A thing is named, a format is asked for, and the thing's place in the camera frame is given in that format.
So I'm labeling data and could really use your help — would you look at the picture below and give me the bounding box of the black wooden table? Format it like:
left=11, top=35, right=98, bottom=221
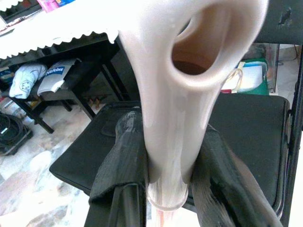
left=0, top=37, right=133, bottom=134

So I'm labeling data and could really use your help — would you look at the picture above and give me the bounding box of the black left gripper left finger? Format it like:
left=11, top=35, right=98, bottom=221
left=85, top=110, right=152, bottom=227

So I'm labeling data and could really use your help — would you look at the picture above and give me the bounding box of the white lace tablecloth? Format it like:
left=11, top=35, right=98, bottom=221
left=0, top=0, right=119, bottom=60

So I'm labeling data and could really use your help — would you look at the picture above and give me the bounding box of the grey bag with blue print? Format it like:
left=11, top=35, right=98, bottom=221
left=37, top=59, right=76, bottom=96

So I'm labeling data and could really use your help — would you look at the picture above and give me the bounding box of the beige broom with purple bristles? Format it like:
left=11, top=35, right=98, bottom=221
left=117, top=0, right=270, bottom=227

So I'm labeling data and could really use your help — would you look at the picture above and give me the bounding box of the teal shopping bag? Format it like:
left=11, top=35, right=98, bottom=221
left=221, top=58, right=270, bottom=96

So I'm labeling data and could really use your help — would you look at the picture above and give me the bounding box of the pink box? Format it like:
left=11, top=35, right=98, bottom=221
left=37, top=0, right=60, bottom=12

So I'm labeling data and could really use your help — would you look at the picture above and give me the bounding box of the black folding chair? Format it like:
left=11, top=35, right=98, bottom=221
left=49, top=0, right=303, bottom=227

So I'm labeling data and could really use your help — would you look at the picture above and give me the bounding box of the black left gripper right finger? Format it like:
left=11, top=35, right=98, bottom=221
left=190, top=129, right=285, bottom=227

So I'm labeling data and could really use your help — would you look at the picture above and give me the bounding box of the black cable bundle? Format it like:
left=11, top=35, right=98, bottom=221
left=0, top=112, right=34, bottom=157

